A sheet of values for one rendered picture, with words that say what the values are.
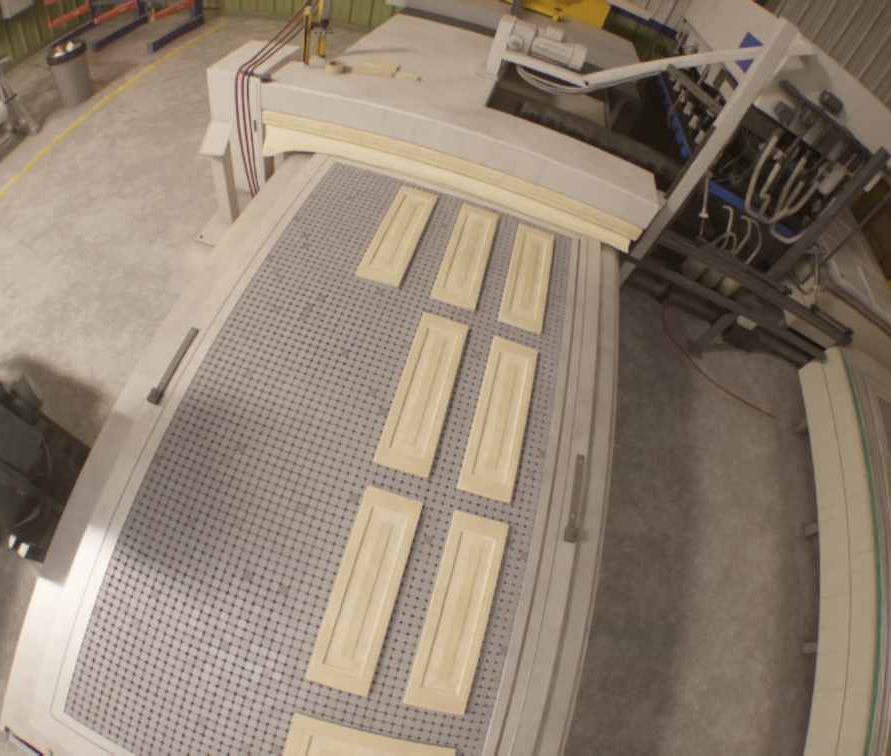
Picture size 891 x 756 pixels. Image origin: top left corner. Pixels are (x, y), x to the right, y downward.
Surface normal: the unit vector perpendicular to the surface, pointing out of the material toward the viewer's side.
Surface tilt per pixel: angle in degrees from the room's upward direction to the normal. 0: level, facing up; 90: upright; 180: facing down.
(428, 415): 11
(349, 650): 0
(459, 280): 0
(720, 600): 0
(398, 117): 90
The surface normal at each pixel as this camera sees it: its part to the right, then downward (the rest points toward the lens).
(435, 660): 0.02, -0.53
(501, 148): -0.24, 0.82
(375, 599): 0.39, -0.40
